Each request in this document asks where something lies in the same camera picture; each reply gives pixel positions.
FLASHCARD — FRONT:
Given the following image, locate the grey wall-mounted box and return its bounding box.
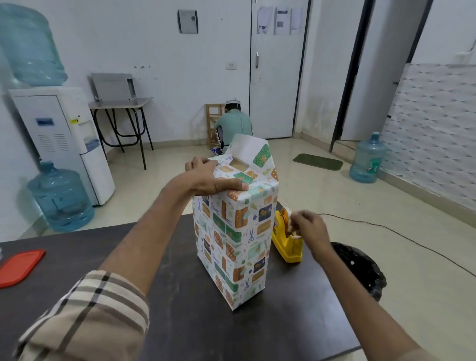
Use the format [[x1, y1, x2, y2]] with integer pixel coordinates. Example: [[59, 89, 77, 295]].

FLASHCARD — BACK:
[[177, 9, 199, 34]]

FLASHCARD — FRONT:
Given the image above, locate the black door frame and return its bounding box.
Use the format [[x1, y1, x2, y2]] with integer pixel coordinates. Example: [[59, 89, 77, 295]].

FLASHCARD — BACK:
[[329, 0, 375, 153]]

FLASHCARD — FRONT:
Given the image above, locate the gift-wrapped patterned box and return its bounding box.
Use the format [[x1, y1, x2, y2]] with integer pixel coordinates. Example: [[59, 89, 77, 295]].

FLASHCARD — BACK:
[[192, 134, 280, 311]]

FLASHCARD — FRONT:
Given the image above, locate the folding metal-leg table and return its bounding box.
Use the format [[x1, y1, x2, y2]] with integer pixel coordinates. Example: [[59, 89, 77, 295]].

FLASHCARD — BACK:
[[89, 97, 154, 170]]

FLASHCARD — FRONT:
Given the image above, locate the yellow tape dispenser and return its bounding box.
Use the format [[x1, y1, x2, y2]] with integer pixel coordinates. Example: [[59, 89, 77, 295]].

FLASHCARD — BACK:
[[271, 207, 304, 264]]

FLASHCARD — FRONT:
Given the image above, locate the person's left hand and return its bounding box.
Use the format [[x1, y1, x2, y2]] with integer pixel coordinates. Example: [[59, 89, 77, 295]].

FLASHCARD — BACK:
[[165, 156, 249, 197]]

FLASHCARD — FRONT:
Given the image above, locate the blue water jug green label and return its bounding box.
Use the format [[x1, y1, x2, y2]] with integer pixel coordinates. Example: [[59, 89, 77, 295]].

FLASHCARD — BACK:
[[349, 132, 388, 184]]

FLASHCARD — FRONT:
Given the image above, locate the red plastic lid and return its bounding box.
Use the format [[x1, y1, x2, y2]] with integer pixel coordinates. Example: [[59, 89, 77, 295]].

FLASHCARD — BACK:
[[0, 249, 46, 289]]

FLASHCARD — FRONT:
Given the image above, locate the person's left forearm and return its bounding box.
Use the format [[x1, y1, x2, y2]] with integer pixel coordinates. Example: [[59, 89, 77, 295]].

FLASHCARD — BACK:
[[97, 179, 196, 296]]

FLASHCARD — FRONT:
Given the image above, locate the wooden rack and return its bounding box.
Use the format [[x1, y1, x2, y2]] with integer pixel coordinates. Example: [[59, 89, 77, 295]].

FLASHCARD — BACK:
[[206, 104, 227, 150]]

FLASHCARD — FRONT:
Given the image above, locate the beige plaid shirt sleeve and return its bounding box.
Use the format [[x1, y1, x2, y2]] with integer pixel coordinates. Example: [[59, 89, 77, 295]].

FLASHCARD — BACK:
[[13, 270, 150, 361]]

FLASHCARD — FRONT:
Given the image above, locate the green door mat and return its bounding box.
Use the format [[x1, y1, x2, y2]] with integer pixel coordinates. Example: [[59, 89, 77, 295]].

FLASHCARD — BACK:
[[293, 153, 344, 172]]

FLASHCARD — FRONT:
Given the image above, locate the grey boxy device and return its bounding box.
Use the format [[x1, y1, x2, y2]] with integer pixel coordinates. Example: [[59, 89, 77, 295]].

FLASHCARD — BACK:
[[91, 73, 137, 102]]

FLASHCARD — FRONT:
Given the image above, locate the white door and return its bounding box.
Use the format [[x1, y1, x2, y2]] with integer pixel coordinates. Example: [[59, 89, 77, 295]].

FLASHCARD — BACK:
[[249, 0, 310, 140]]

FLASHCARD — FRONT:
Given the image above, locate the thin black floor cable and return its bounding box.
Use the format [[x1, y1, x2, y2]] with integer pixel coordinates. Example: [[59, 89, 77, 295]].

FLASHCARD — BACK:
[[317, 213, 476, 278]]

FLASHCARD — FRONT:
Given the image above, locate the white paper notice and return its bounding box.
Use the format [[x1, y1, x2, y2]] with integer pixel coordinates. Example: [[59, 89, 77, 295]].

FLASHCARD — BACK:
[[257, 6, 274, 35], [290, 7, 303, 35], [274, 7, 290, 35]]

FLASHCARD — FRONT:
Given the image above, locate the person's right forearm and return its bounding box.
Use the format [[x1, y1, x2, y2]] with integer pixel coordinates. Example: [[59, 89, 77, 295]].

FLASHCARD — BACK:
[[316, 243, 434, 361]]

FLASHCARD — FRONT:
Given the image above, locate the white patterned wall panel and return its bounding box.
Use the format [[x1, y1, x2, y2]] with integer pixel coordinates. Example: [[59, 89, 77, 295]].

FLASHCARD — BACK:
[[379, 62, 476, 213]]

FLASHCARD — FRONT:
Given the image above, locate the white water dispenser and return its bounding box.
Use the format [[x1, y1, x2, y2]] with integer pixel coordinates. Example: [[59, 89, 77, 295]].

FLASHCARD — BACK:
[[9, 86, 116, 207]]

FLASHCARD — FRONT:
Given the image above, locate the person's right hand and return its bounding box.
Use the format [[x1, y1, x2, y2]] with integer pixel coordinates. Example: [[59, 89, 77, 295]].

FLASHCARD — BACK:
[[290, 210, 332, 263]]

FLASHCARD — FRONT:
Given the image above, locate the black trash bin bag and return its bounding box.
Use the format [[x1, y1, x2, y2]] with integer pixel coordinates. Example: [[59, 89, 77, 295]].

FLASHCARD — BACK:
[[330, 242, 387, 302]]

